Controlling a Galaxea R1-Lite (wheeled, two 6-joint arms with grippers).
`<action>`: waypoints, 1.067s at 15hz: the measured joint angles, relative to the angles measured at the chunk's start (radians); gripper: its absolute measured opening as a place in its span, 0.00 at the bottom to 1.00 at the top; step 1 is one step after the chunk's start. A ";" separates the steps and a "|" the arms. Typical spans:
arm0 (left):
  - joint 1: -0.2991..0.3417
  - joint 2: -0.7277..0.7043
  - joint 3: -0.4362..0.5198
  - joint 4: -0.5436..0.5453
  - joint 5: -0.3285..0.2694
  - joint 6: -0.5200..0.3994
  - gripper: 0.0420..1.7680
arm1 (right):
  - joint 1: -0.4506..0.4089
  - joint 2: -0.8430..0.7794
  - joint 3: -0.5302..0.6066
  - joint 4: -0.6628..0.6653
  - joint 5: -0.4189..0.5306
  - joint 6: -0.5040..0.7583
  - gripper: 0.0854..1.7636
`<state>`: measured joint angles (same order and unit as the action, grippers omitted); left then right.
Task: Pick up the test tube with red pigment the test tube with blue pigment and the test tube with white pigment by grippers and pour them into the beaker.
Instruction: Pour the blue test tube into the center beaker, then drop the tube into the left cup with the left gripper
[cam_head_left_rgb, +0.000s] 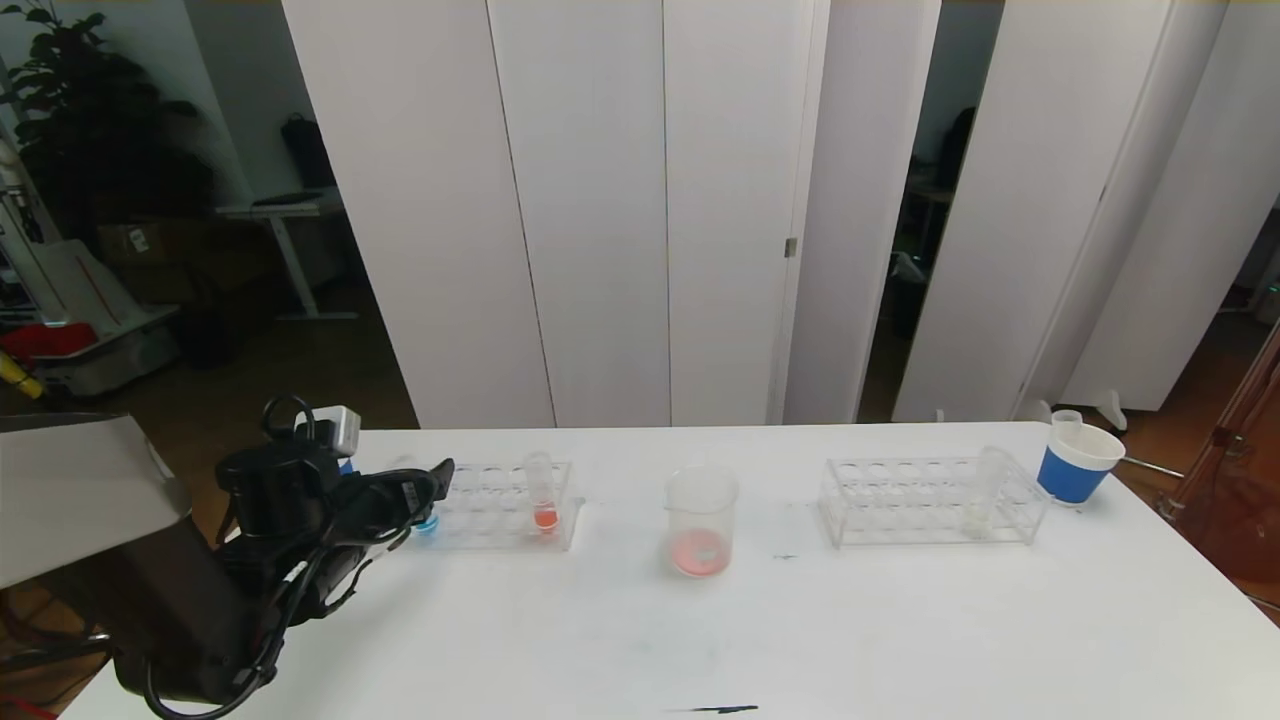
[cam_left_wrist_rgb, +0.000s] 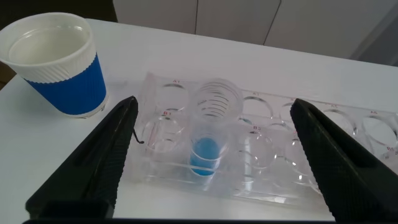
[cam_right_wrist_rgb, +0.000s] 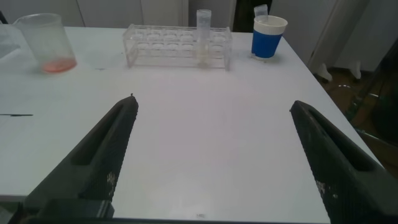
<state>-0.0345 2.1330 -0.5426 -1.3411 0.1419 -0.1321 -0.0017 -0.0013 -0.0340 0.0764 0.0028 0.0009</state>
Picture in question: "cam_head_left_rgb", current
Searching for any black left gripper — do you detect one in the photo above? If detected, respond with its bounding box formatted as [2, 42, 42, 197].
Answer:
[329, 457, 455, 543]

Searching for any test tube with blue pigment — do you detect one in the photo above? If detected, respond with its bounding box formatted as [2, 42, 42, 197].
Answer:
[385, 455, 441, 538]

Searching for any clear acrylic test tube rack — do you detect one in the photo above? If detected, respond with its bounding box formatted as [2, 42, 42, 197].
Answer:
[818, 456, 1049, 548]
[400, 458, 584, 553]

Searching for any test tube with red pigment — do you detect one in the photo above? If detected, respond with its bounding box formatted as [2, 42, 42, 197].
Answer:
[522, 450, 561, 536]

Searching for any clear plastic beaker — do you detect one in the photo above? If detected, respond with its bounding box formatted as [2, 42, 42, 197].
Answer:
[666, 466, 741, 578]

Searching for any test tube with yellowish pigment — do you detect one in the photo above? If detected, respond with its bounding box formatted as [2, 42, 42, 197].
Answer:
[962, 446, 1013, 539]

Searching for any black bin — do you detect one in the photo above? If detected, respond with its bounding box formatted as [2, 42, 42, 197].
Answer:
[172, 305, 239, 371]

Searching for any white standing desk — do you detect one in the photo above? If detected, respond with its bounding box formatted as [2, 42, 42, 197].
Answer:
[218, 192, 359, 323]

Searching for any white folding partition screen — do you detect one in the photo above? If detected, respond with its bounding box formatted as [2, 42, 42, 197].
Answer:
[1060, 0, 1280, 413]
[282, 0, 943, 430]
[890, 0, 1231, 425]

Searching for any black backpack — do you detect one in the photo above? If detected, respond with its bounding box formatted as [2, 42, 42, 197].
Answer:
[281, 113, 339, 191]

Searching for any brown cardboard box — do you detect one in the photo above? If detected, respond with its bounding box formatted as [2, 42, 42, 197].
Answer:
[95, 220, 226, 269]

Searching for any white machine base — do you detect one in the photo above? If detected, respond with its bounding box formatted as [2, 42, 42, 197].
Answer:
[0, 150, 183, 398]

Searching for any red flat object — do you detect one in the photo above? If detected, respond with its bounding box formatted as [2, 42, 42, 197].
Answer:
[0, 322, 98, 365]

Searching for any yellow object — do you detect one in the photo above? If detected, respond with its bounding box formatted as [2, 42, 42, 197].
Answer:
[0, 352, 46, 399]

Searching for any green potted plant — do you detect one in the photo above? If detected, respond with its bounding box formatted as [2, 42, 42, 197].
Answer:
[0, 0, 213, 246]

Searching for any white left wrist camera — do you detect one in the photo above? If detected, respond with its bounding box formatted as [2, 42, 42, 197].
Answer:
[308, 404, 362, 463]

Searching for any metal frame stand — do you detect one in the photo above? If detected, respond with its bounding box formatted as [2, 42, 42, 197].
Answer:
[1160, 320, 1280, 611]

